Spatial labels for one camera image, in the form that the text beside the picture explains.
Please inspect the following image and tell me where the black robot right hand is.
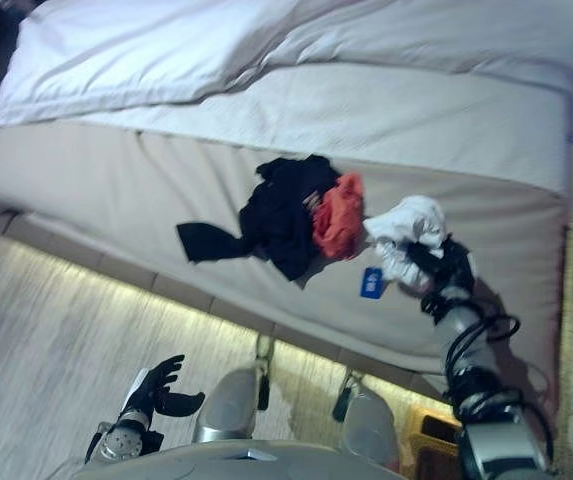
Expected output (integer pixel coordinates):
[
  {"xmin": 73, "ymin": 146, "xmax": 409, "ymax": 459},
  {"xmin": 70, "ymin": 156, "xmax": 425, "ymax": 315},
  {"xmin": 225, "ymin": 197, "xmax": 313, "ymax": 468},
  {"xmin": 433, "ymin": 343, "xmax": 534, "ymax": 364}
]
[{"xmin": 405, "ymin": 238, "xmax": 477, "ymax": 301}]

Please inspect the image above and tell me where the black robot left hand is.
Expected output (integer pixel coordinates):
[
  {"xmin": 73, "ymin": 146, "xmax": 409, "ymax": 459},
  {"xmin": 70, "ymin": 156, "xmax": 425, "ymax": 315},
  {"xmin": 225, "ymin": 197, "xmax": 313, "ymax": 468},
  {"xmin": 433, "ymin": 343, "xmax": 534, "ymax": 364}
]
[{"xmin": 124, "ymin": 354, "xmax": 206, "ymax": 420}]

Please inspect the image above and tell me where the white garment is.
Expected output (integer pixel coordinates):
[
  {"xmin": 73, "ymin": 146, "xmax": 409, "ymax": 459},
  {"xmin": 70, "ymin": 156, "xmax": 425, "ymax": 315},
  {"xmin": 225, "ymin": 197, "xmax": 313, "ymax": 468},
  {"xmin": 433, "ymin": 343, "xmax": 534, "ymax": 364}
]
[{"xmin": 363, "ymin": 194, "xmax": 450, "ymax": 294}]

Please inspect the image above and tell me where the blue hang tag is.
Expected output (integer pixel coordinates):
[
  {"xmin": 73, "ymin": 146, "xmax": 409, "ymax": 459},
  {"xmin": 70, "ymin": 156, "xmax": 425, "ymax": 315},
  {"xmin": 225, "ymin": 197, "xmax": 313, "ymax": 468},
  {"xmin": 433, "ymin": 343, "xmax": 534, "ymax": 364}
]
[{"xmin": 359, "ymin": 267, "xmax": 385, "ymax": 301}]

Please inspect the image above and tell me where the orange garment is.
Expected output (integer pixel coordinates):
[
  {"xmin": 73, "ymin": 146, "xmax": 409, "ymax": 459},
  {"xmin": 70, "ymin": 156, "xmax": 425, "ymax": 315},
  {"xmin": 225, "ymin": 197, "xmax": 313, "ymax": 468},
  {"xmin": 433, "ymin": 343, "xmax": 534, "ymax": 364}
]
[{"xmin": 312, "ymin": 172, "xmax": 367, "ymax": 260}]

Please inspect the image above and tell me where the black garment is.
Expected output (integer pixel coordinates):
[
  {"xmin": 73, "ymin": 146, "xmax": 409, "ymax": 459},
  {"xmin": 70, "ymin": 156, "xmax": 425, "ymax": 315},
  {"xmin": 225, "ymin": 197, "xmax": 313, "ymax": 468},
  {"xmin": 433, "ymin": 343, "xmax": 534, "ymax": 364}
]
[{"xmin": 175, "ymin": 154, "xmax": 342, "ymax": 282}]

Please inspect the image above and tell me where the tan laundry basket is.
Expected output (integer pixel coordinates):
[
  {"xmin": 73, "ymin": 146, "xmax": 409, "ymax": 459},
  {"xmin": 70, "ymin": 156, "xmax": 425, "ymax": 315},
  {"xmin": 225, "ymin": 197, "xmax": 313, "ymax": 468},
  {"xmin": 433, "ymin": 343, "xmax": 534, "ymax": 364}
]
[{"xmin": 405, "ymin": 403, "xmax": 467, "ymax": 480}]

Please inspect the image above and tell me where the bed with white bedding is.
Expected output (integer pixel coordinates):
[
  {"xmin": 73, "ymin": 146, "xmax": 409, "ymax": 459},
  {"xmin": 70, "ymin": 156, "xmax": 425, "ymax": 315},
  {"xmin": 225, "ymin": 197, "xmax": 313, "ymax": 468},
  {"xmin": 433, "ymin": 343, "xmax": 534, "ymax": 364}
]
[{"xmin": 0, "ymin": 122, "xmax": 570, "ymax": 426}]

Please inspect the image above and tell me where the grey robot torso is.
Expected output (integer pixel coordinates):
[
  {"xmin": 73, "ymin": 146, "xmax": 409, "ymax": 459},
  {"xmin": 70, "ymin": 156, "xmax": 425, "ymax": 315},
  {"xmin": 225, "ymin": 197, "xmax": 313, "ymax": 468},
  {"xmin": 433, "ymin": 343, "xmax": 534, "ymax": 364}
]
[{"xmin": 73, "ymin": 439, "xmax": 407, "ymax": 480}]

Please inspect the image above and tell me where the grey striped rug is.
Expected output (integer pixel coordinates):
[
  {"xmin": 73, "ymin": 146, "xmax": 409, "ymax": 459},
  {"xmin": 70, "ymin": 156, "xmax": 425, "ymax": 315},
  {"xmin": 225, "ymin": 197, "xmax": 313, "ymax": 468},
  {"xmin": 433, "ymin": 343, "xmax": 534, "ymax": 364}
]
[{"xmin": 0, "ymin": 222, "xmax": 573, "ymax": 480}]

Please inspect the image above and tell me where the white textured blanket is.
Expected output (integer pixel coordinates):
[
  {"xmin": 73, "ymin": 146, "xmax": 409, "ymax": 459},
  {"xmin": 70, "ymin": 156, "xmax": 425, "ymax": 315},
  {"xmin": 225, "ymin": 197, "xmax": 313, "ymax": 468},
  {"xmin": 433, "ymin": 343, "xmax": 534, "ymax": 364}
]
[{"xmin": 73, "ymin": 64, "xmax": 573, "ymax": 196}]

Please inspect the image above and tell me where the silver robot right leg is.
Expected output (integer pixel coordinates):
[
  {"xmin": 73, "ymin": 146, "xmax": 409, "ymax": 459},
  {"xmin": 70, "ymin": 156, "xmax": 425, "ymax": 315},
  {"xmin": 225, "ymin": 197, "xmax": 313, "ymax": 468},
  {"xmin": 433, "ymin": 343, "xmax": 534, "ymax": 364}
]
[{"xmin": 332, "ymin": 369, "xmax": 400, "ymax": 466}]

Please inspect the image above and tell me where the white duvet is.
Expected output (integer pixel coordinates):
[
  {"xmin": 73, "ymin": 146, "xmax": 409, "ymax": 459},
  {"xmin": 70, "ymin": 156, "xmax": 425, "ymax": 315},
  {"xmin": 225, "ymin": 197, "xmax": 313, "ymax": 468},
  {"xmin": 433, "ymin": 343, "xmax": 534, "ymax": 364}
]
[{"xmin": 0, "ymin": 0, "xmax": 573, "ymax": 126}]

